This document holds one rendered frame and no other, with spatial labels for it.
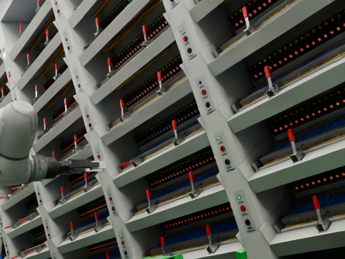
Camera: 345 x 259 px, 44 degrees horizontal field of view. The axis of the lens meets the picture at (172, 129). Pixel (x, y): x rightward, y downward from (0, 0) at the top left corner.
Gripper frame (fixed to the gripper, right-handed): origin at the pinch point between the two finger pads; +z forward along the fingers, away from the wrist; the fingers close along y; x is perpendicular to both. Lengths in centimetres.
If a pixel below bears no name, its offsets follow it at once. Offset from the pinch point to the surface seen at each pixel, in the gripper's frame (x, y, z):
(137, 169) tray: -2.3, 1.1, 17.3
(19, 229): -3, -135, 18
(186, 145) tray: -2.3, 31.7, 17.3
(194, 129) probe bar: 3.8, 31.9, 22.7
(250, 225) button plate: -33, 49, 21
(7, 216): 10, -158, 19
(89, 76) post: 47, -18, 14
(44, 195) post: 8, -88, 16
